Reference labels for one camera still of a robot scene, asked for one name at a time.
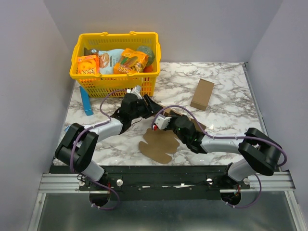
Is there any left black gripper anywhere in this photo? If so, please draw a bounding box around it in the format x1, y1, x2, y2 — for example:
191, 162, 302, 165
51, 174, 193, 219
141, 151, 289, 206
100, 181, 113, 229
129, 94, 164, 120

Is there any brown cardboard box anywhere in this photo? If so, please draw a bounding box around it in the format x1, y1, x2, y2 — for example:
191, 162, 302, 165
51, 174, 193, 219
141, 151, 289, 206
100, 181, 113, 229
190, 79, 214, 111
138, 102, 207, 165

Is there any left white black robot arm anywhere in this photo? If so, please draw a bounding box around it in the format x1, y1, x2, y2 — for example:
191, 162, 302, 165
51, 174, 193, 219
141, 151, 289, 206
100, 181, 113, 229
55, 93, 163, 190

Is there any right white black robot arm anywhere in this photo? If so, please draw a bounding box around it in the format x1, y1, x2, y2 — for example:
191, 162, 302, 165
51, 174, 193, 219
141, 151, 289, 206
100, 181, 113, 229
155, 115, 282, 189

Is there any folded brown cardboard box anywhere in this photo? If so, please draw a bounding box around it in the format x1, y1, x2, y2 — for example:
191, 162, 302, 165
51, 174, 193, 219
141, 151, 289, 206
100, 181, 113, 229
190, 79, 214, 111

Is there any tall blue box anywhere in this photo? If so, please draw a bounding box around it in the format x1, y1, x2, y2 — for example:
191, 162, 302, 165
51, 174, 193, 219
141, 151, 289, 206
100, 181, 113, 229
79, 86, 94, 116

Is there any orange Daddy snack box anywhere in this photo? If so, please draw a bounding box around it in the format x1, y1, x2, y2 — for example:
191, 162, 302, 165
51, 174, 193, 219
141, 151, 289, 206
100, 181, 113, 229
77, 54, 100, 75

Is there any small orange fruit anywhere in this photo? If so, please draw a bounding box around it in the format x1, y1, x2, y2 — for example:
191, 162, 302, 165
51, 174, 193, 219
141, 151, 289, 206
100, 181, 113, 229
143, 65, 153, 73

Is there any orange candy bag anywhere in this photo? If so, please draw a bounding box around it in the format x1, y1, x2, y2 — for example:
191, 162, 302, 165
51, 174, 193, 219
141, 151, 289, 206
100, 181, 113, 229
113, 48, 149, 74

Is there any green round melon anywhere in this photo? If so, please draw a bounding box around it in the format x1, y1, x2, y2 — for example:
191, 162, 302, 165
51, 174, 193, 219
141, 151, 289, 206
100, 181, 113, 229
137, 46, 155, 66

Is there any yellow plastic shopping basket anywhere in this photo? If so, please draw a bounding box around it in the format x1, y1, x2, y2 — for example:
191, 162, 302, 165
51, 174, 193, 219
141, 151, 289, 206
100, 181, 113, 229
70, 31, 161, 98

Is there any light blue chips bag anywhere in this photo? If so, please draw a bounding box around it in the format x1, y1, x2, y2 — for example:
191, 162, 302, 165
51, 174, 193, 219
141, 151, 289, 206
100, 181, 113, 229
84, 48, 124, 75

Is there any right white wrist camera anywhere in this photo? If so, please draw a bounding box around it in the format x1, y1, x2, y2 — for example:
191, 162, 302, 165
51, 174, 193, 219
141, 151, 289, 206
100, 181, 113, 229
152, 114, 172, 130

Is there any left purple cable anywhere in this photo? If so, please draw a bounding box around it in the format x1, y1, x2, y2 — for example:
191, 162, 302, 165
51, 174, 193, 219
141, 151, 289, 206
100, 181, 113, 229
70, 89, 132, 210

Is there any purple cable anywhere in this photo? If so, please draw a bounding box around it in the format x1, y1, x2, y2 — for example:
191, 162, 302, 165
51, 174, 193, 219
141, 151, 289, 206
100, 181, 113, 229
151, 105, 288, 209
70, 89, 132, 210

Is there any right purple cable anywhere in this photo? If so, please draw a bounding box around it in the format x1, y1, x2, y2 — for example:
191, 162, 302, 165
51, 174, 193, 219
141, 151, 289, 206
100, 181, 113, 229
151, 105, 288, 209

